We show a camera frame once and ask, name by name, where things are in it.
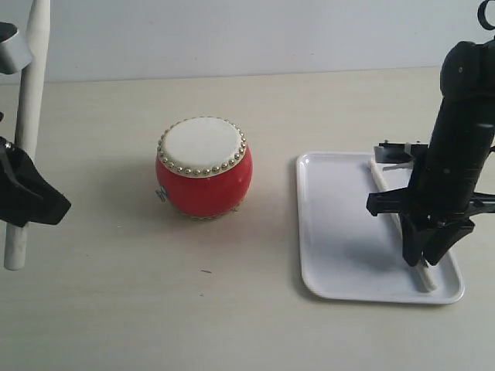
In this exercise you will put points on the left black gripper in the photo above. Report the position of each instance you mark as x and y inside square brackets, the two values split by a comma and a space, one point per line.
[26, 197]

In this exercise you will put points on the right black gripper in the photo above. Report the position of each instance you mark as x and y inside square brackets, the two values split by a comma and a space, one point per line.
[440, 192]

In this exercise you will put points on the wooden drumstick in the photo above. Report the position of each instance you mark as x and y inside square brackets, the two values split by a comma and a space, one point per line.
[28, 114]
[377, 171]

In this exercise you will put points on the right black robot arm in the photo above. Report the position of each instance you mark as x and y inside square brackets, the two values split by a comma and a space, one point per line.
[464, 126]

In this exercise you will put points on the small red drum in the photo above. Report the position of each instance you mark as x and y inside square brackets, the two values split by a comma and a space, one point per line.
[203, 166]

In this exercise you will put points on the white plastic tray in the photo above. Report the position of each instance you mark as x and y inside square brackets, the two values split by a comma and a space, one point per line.
[346, 253]

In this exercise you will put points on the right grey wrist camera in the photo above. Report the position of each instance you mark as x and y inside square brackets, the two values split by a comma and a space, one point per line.
[389, 152]

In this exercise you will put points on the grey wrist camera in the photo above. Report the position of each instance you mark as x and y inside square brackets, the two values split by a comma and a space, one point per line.
[389, 152]
[14, 51]

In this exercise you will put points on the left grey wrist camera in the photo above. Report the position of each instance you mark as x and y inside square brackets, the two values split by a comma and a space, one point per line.
[14, 51]

